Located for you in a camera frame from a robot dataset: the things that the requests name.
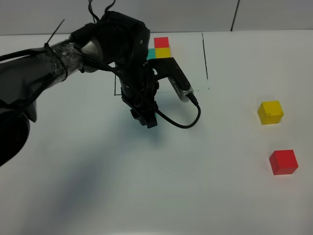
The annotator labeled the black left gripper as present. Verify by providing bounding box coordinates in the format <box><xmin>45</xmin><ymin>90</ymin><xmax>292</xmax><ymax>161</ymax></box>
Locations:
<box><xmin>115</xmin><ymin>59</ymin><xmax>158</xmax><ymax>128</ymax></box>

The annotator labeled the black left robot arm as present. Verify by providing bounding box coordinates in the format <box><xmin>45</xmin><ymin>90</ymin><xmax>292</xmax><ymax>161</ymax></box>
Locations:
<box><xmin>0</xmin><ymin>11</ymin><xmax>158</xmax><ymax>164</ymax></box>

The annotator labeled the teal template cube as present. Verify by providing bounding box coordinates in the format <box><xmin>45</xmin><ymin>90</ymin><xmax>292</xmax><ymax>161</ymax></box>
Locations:
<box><xmin>147</xmin><ymin>48</ymin><xmax>156</xmax><ymax>60</ymax></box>

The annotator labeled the yellow template cube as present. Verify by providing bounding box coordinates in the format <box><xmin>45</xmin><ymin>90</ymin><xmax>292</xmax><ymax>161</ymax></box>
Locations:
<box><xmin>155</xmin><ymin>47</ymin><xmax>171</xmax><ymax>58</ymax></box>

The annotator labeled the red template cube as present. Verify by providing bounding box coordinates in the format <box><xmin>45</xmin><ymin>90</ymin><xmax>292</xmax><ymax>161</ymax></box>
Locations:
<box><xmin>154</xmin><ymin>37</ymin><xmax>169</xmax><ymax>48</ymax></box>

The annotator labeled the loose red cube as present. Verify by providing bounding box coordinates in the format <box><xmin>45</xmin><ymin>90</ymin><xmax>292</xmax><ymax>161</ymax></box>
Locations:
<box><xmin>269</xmin><ymin>150</ymin><xmax>298</xmax><ymax>175</ymax></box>

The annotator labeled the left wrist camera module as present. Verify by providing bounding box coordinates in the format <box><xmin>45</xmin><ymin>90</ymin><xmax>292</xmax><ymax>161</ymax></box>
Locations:
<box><xmin>146</xmin><ymin>56</ymin><xmax>198</xmax><ymax>106</ymax></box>

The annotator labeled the black camera cable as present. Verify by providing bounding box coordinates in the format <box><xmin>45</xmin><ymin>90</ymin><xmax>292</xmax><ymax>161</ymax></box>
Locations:
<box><xmin>155</xmin><ymin>99</ymin><xmax>201</xmax><ymax>129</ymax></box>

